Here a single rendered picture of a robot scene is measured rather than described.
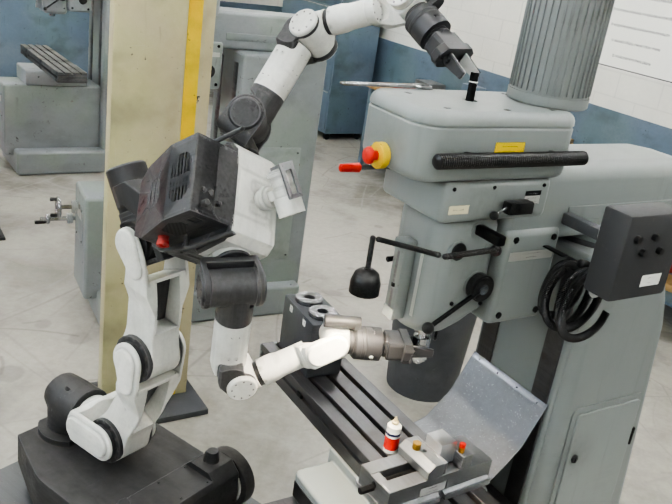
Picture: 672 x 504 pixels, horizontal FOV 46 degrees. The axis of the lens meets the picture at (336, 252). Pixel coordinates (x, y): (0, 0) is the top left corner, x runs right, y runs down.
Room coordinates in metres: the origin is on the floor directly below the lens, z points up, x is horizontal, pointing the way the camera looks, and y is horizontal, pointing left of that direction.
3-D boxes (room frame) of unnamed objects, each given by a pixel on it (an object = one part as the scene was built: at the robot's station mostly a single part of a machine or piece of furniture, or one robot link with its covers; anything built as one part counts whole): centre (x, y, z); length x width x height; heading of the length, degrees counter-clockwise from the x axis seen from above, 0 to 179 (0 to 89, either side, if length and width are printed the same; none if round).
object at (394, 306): (1.79, -0.16, 1.44); 0.04 x 0.04 x 0.21; 34
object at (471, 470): (1.71, -0.32, 0.97); 0.35 x 0.15 x 0.11; 126
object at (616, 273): (1.74, -0.69, 1.62); 0.20 x 0.09 x 0.21; 124
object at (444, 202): (1.88, -0.29, 1.68); 0.34 x 0.24 x 0.10; 124
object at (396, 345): (1.84, -0.17, 1.23); 0.13 x 0.12 x 0.10; 10
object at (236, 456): (2.15, 0.24, 0.50); 0.20 x 0.05 x 0.20; 57
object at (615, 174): (2.13, -0.67, 1.66); 0.80 x 0.23 x 0.20; 124
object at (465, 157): (1.75, -0.37, 1.79); 0.45 x 0.04 x 0.04; 124
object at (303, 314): (2.27, 0.04, 1.01); 0.22 x 0.12 x 0.20; 30
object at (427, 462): (1.70, -0.30, 1.00); 0.12 x 0.06 x 0.04; 36
